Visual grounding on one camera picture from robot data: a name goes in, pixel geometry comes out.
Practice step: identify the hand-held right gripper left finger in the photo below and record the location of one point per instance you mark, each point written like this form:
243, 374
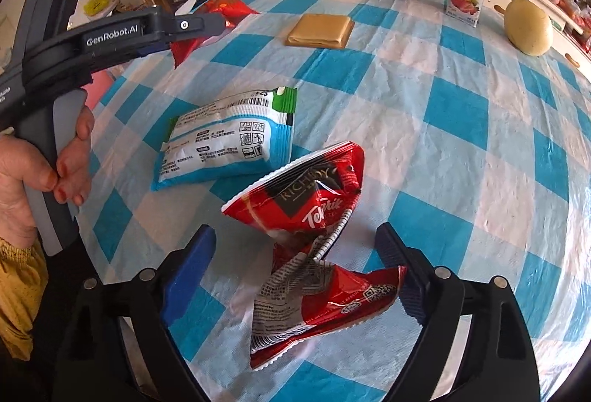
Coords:
189, 277

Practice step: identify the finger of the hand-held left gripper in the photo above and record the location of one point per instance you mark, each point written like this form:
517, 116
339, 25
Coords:
152, 51
198, 24

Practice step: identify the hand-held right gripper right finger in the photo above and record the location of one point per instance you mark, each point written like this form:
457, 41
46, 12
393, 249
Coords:
408, 286

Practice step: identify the small red snack wrapper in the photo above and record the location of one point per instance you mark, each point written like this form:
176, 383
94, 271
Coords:
231, 10

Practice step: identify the person's left forearm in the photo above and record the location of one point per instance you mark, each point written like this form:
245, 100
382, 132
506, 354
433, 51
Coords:
18, 291

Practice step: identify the person's left hand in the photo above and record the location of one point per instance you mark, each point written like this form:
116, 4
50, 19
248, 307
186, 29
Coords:
18, 189

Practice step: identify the pink plastic stool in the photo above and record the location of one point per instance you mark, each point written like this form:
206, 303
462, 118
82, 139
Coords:
99, 88

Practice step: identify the yellow plastic bag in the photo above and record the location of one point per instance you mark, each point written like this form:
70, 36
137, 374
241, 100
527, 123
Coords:
97, 3

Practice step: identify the white blue green packet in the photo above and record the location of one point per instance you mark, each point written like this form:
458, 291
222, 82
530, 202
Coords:
221, 143

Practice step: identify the brown flat packet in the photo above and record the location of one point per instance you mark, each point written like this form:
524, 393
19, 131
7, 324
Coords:
320, 30

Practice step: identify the blue white checked tablecloth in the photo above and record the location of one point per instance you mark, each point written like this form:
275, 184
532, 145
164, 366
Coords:
461, 153

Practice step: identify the oval yellow pear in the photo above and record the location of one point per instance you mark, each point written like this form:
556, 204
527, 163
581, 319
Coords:
527, 26

